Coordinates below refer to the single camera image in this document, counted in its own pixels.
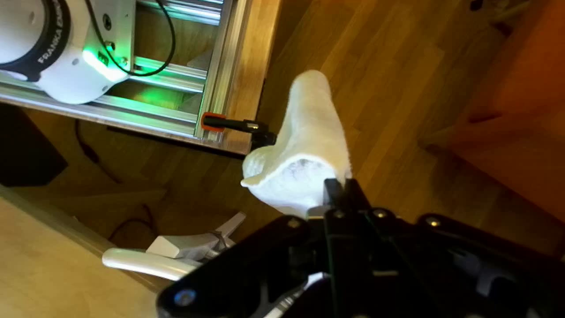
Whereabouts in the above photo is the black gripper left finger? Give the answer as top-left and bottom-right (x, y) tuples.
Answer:
(325, 178), (344, 219)

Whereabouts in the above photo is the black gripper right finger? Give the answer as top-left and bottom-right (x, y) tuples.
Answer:
(344, 178), (371, 212)

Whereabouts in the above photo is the white towel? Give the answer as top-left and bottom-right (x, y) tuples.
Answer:
(240, 70), (351, 219)

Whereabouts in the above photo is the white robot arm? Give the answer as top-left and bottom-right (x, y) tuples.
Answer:
(0, 0), (351, 219)

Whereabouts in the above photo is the white wooden chair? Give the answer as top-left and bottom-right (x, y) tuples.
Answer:
(102, 212), (245, 280)

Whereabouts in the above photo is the black orange clamp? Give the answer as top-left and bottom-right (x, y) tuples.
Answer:
(201, 113), (277, 148)

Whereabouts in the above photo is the orange armchair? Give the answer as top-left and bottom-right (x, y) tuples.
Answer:
(420, 0), (565, 222)

